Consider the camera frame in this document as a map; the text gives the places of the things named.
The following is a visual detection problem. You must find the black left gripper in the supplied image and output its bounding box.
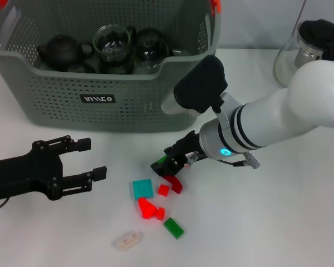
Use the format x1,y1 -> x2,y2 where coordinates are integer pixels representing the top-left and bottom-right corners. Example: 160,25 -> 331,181
0,135 -> 108,203

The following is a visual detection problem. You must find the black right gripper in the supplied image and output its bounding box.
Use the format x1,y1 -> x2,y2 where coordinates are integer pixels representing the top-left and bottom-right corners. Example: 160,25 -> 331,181
150,130 -> 204,179

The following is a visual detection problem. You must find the grey perforated storage bin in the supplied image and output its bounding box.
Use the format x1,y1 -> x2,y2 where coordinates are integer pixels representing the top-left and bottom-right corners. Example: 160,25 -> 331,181
0,0 -> 222,133

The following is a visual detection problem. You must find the dark red curved brick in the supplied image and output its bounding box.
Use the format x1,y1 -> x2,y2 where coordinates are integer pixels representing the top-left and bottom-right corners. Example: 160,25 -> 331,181
163,174 -> 184,195

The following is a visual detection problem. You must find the teal square building plate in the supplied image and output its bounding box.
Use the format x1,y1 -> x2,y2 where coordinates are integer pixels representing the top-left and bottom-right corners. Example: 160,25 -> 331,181
132,179 -> 154,200

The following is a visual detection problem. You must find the bright red slope brick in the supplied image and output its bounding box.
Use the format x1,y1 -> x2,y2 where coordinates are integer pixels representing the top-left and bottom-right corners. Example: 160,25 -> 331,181
137,196 -> 158,220

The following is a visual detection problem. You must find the green flat building plate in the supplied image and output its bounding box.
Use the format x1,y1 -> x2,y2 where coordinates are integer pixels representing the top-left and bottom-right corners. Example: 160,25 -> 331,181
163,217 -> 184,240

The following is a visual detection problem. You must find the translucent white building brick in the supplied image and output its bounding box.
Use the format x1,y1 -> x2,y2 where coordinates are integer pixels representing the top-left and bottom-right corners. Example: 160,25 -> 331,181
112,230 -> 144,251

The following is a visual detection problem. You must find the black clay teapot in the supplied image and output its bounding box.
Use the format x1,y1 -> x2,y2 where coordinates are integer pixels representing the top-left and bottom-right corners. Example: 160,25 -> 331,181
36,34 -> 95,72

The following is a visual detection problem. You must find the grey right wrist camera housing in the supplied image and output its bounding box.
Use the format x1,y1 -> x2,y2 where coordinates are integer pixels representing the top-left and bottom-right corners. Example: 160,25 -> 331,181
160,55 -> 229,116

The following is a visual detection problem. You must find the glass teapot with black handle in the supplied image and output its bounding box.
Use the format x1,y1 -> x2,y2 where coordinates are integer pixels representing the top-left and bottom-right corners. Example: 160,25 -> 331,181
274,18 -> 334,88

